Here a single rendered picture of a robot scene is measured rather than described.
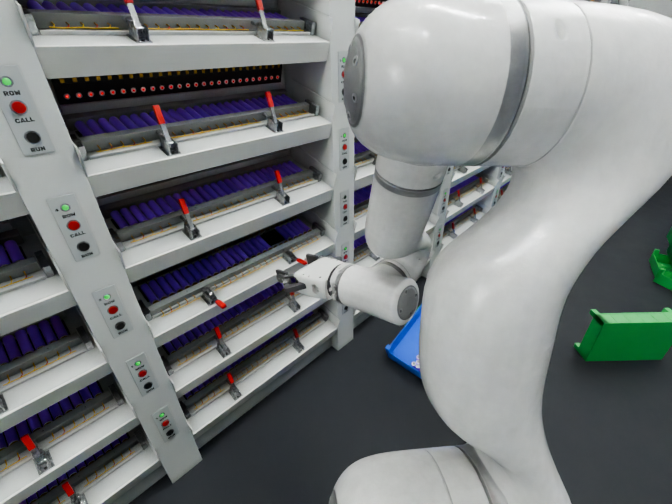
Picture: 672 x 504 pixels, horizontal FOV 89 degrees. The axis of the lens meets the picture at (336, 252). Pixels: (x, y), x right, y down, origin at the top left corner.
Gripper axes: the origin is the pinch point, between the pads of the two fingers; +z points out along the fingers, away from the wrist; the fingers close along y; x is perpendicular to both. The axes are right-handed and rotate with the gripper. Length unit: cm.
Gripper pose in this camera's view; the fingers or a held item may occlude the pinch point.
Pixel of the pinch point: (295, 267)
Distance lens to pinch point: 81.8
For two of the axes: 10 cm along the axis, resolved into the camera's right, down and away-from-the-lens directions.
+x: -1.7, -9.1, -3.8
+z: -7.0, -1.6, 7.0
